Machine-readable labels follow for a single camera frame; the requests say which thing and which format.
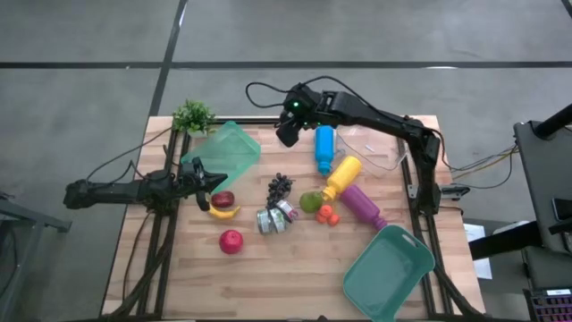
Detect tin can with red label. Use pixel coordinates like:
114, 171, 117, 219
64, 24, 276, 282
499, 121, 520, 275
275, 199, 299, 224

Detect backlit keyboard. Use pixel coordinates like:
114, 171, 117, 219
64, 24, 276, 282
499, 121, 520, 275
522, 288, 572, 322

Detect green apple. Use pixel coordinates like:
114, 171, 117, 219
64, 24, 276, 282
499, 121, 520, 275
299, 191, 324, 215

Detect dark red toy apple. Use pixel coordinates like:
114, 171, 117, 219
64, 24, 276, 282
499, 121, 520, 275
210, 191, 236, 209

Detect grey metal stand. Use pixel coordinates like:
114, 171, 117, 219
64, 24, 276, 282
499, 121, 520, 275
0, 191, 72, 322

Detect black camera stand pole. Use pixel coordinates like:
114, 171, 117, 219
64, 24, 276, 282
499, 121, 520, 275
533, 102, 572, 140

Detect black smartphone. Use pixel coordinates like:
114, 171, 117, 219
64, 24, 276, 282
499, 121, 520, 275
551, 196, 572, 223

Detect black stand leg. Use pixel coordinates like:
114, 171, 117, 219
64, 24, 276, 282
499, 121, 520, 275
467, 221, 544, 261

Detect translucent light green bin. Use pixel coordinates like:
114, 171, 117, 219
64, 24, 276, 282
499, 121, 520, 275
181, 120, 263, 194

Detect yellow toy banana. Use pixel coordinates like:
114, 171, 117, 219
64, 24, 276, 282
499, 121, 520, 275
206, 196, 241, 221

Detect teal plastic bin with handle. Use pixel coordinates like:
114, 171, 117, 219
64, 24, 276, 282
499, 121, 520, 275
342, 224, 437, 322

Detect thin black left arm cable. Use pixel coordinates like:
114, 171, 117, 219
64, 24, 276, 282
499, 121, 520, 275
84, 127, 175, 184

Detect yellow and grey cables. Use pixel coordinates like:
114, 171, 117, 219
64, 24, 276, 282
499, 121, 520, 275
449, 143, 519, 191

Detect black cable bundle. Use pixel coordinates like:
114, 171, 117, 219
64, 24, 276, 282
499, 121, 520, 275
435, 266, 486, 321
106, 209, 176, 319

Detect small green potted plant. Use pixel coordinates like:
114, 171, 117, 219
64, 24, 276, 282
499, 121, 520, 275
172, 98, 216, 138

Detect white paper sheet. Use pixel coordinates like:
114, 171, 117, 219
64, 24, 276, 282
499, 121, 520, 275
462, 222, 493, 281

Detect dark toy grape bunch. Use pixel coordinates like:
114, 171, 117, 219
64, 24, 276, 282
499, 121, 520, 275
266, 172, 295, 209

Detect purple plastic bottle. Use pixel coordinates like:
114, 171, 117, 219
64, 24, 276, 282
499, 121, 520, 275
339, 183, 388, 233

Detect clear plastic bin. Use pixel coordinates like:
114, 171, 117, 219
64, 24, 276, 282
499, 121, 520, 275
334, 128, 410, 174

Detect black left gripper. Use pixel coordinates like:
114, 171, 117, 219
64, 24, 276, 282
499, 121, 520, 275
179, 157, 229, 213

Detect tin can with green label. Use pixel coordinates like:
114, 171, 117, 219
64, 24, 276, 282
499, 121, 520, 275
269, 207, 288, 234

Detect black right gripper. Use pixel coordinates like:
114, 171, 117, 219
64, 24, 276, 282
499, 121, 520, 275
275, 84, 336, 148

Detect bright red round toy fruit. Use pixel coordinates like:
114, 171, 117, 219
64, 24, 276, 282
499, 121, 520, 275
218, 229, 245, 256

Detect yellow plastic bottle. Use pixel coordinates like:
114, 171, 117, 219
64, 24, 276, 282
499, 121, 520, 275
321, 155, 363, 201

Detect blue plastic bottle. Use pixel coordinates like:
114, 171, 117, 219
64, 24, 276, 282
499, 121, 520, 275
314, 124, 336, 177

